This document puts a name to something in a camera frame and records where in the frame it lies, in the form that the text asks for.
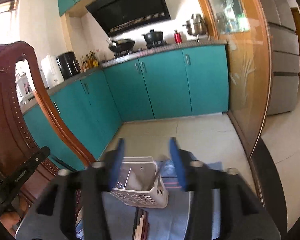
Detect white plastic utensil basket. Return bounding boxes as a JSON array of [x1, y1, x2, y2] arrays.
[[110, 157, 168, 209]]

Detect black chopstick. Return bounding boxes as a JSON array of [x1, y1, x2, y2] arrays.
[[132, 207, 139, 240]]

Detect reddish brown chopstick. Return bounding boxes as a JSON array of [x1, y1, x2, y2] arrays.
[[141, 210, 149, 240]]

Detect white kitchen appliance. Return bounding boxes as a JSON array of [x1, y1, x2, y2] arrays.
[[40, 55, 64, 88]]

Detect left hand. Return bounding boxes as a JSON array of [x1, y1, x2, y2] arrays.
[[0, 212, 20, 237]]

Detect brown wooden chair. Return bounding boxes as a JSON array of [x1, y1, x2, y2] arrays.
[[0, 41, 95, 204]]

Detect blue striped cloth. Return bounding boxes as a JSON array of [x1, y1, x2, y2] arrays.
[[76, 160, 223, 240]]

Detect oil bottles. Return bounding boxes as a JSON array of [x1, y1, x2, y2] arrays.
[[81, 50, 99, 72]]

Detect red canister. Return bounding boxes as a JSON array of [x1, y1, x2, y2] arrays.
[[174, 30, 183, 44]]

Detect black cooking pot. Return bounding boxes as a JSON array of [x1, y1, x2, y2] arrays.
[[143, 29, 164, 43]]

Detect black air fryer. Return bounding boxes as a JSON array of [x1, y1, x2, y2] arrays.
[[56, 51, 80, 80]]

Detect black wok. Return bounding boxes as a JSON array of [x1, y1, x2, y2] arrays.
[[108, 39, 135, 54]]

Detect stainless steel pot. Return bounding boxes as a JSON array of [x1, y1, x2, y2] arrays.
[[184, 14, 207, 36]]

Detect glass sliding door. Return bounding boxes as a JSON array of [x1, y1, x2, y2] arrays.
[[198, 0, 272, 158]]

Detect silver refrigerator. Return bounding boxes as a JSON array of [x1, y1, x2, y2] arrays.
[[260, 0, 300, 115]]

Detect black range hood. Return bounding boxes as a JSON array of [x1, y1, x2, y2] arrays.
[[86, 0, 171, 37]]

